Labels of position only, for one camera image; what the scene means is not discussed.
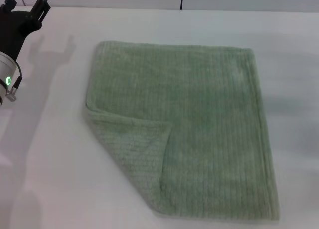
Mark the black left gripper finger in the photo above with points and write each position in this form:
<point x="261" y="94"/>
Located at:
<point x="41" y="7"/>
<point x="11" y="4"/>

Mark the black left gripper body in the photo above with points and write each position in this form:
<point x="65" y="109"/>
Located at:
<point x="15" y="32"/>

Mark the green ribbed towel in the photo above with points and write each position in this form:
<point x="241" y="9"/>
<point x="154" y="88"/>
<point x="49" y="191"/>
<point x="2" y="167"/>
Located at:
<point x="189" y="119"/>

